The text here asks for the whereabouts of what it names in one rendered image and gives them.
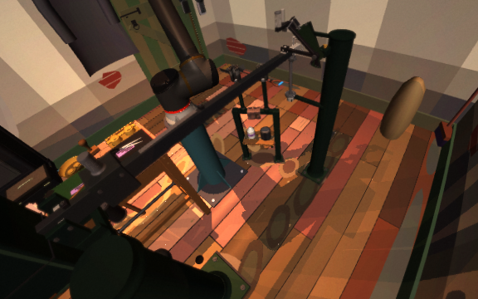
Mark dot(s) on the dark poise with grey knob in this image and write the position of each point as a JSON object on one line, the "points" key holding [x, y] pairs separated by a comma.
{"points": [[116, 187]]}

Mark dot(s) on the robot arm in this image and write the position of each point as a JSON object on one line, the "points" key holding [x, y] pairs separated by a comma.
{"points": [[181, 79]]}

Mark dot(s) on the dark steelyard beam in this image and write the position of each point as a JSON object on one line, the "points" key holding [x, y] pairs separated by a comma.
{"points": [[222, 97]]}

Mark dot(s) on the dark slotted weight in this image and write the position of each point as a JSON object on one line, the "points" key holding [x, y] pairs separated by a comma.
{"points": [[235, 73]]}

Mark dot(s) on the grey hanger rod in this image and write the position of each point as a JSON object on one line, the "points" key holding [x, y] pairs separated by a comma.
{"points": [[291, 79]]}

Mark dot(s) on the dark green steelyard column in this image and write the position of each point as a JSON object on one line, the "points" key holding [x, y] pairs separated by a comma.
{"points": [[332, 104]]}

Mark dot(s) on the white bottle purple label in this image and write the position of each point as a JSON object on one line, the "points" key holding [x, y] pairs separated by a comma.
{"points": [[250, 133]]}

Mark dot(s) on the black pot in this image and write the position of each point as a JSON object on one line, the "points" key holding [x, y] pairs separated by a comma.
{"points": [[266, 133]]}

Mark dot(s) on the brown small box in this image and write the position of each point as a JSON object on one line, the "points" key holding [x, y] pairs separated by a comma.
{"points": [[254, 112]]}

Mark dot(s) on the wooden table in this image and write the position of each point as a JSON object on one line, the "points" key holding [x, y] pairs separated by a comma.
{"points": [[181, 182]]}

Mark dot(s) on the silver pen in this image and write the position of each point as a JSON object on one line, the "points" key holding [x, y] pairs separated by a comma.
{"points": [[133, 143]]}

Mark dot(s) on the black pen tray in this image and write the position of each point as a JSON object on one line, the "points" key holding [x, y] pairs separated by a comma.
{"points": [[128, 148]]}

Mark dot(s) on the yellow brass block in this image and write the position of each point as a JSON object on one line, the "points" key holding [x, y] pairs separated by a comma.
{"points": [[119, 133]]}

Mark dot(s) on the green and tan door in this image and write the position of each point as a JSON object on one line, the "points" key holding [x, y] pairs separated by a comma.
{"points": [[156, 41]]}

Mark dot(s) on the thick dark green cylinder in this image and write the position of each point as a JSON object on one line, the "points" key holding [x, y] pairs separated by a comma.
{"points": [[139, 270]]}

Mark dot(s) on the purple small block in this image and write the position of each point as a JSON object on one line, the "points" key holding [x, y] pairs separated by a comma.
{"points": [[77, 190]]}

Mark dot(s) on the tan oval disc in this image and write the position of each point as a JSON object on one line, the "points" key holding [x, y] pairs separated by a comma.
{"points": [[403, 107]]}

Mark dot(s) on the yellow round wheel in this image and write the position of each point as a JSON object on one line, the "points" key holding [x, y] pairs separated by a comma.
{"points": [[69, 168]]}

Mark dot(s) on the green blotter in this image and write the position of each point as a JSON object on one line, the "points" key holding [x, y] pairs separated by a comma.
{"points": [[66, 187]]}

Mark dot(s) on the dark panel with green edge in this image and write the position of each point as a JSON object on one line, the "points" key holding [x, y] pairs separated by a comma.
{"points": [[467, 207]]}

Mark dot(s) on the red rod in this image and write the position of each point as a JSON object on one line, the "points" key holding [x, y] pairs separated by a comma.
{"points": [[477, 89]]}

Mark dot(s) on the dark green machine housing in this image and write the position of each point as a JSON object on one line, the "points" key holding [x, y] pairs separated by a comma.
{"points": [[11, 257]]}

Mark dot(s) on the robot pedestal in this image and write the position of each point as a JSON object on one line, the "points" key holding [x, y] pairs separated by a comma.
{"points": [[206, 162]]}

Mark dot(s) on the dark green frame stand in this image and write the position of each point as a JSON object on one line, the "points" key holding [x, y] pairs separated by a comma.
{"points": [[278, 137]]}

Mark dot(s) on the red wall sign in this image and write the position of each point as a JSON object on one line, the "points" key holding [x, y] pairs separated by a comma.
{"points": [[110, 79], [236, 45]]}

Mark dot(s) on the dark wall hook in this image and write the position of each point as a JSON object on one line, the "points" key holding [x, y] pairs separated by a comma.
{"points": [[201, 6], [186, 6]]}

